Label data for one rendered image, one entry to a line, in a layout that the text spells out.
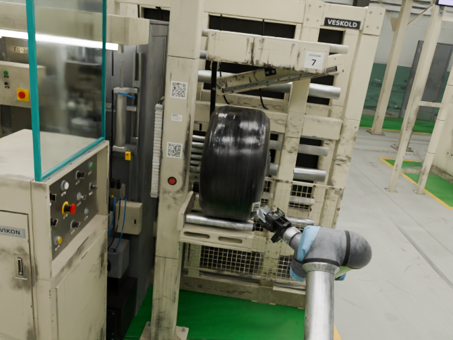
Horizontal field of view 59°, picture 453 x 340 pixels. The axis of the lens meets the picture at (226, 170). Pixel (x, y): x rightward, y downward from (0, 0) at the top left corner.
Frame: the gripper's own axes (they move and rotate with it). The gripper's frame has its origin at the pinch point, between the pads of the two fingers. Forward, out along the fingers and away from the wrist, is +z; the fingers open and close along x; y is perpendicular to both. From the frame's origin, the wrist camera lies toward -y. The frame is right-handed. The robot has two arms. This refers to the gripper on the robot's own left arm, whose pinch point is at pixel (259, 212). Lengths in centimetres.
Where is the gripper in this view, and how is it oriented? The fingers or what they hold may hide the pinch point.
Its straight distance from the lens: 184.4
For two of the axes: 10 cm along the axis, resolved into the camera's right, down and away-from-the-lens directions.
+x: -8.2, 4.0, -4.0
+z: -5.6, -4.5, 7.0
